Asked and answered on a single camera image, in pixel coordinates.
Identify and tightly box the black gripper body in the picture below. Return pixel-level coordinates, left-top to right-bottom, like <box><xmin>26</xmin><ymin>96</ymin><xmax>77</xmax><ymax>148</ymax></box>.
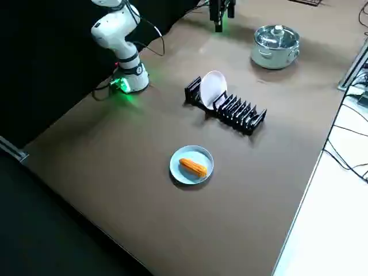
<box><xmin>209</xmin><ymin>0</ymin><xmax>237</xmax><ymax>11</ymax></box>

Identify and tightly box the black base cable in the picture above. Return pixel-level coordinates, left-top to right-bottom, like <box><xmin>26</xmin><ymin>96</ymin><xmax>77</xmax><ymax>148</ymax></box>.
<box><xmin>91</xmin><ymin>82</ymin><xmax>121</xmax><ymax>101</ymax></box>

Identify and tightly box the orange corn cob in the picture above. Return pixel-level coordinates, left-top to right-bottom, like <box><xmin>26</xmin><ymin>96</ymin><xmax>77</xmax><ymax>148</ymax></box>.
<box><xmin>178</xmin><ymin>158</ymin><xmax>208</xmax><ymax>178</ymax></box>

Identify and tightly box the black desk cable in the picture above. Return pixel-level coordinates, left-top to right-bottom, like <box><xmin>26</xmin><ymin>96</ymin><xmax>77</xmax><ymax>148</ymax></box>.
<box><xmin>323</xmin><ymin>123</ymin><xmax>368</xmax><ymax>184</ymax></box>
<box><xmin>357</xmin><ymin>0</ymin><xmax>368</xmax><ymax>29</ymax></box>

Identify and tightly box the aluminium frame profile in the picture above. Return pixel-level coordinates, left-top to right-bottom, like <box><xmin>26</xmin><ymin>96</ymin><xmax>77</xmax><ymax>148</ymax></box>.
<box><xmin>337</xmin><ymin>37</ymin><xmax>368</xmax><ymax>92</ymax></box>

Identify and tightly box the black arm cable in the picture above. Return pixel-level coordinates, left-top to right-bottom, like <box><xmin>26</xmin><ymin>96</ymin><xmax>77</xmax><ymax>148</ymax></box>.
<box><xmin>123</xmin><ymin>0</ymin><xmax>167</xmax><ymax>58</ymax></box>

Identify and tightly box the glass pot lid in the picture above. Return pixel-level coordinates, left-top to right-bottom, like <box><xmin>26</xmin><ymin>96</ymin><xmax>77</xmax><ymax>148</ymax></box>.
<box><xmin>254</xmin><ymin>25</ymin><xmax>300</xmax><ymax>52</ymax></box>

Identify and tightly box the light blue plate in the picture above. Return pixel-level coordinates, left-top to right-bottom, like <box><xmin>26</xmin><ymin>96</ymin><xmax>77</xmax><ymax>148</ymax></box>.
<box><xmin>169</xmin><ymin>145</ymin><xmax>214</xmax><ymax>185</ymax></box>

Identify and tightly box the aluminium corner profile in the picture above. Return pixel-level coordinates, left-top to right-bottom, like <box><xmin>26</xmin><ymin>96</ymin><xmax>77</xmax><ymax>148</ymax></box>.
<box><xmin>0</xmin><ymin>135</ymin><xmax>29</xmax><ymax>164</ymax></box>

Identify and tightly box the pale white plate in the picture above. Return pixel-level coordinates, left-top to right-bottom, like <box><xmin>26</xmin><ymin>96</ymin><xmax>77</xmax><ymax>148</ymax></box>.
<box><xmin>200</xmin><ymin>70</ymin><xmax>228</xmax><ymax>112</ymax></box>

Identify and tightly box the black dish rack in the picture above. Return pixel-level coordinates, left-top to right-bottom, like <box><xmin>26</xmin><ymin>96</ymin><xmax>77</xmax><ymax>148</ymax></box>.
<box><xmin>183</xmin><ymin>76</ymin><xmax>267</xmax><ymax>136</ymax></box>

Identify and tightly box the stainless steel pot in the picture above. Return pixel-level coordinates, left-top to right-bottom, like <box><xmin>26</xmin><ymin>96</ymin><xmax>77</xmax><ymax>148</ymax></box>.
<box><xmin>251</xmin><ymin>25</ymin><xmax>301</xmax><ymax>70</ymax></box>

